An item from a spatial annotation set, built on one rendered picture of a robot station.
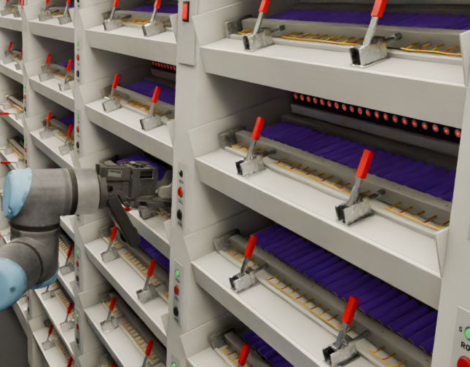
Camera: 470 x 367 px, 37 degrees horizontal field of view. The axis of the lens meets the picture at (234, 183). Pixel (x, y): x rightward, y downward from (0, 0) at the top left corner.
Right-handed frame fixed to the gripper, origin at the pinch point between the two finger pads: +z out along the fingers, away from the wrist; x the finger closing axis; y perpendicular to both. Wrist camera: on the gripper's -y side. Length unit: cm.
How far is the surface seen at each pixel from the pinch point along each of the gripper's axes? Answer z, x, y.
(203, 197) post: -6.4, -20.2, 5.4
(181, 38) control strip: -10.0, -13.9, 32.6
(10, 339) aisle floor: -7, 151, -100
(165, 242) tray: -8.1, -8.0, -6.6
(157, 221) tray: -5.8, 2.3, -5.6
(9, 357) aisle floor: -11, 135, -100
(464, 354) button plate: -9, -85, 6
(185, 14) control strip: -10.7, -16.2, 36.7
